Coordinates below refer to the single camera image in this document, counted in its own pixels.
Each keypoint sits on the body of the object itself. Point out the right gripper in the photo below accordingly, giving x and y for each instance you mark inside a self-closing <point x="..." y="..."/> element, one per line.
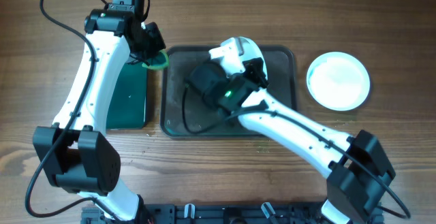
<point x="256" y="73"/>

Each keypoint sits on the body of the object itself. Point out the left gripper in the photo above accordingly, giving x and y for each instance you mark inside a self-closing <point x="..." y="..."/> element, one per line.
<point x="154" y="41"/>

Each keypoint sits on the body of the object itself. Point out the green yellow sponge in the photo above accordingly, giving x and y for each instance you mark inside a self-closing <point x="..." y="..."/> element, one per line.
<point x="160" y="61"/>

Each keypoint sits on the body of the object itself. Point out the white plate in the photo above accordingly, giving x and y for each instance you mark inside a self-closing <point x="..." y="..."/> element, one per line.
<point x="251" y="51"/>
<point x="338" y="81"/>

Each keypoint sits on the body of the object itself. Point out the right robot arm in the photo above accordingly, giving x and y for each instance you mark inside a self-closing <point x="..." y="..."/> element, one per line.
<point x="356" y="168"/>

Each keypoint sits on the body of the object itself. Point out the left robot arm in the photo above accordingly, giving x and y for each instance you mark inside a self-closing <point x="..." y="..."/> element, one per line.
<point x="74" y="153"/>

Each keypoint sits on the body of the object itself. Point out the dark green water tray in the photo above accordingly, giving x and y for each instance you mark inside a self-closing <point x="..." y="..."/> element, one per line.
<point x="128" y="105"/>

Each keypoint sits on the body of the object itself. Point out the dark brown serving tray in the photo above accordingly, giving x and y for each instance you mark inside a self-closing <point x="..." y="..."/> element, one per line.
<point x="183" y="59"/>

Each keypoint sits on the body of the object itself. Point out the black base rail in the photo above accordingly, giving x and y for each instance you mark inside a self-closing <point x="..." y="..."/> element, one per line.
<point x="296" y="213"/>

